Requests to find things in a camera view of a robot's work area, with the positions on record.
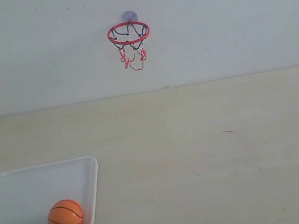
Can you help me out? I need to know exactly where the small orange basketball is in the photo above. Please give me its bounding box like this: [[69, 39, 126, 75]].
[[47, 199, 84, 224]]

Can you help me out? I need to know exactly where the red mini basketball hoop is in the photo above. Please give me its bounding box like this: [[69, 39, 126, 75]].
[[107, 21, 151, 71]]

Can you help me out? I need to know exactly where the clear suction cup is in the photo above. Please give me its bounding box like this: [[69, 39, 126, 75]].
[[121, 10, 138, 22]]

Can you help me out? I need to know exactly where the white plastic tray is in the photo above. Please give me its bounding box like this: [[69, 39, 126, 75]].
[[0, 156, 98, 224]]

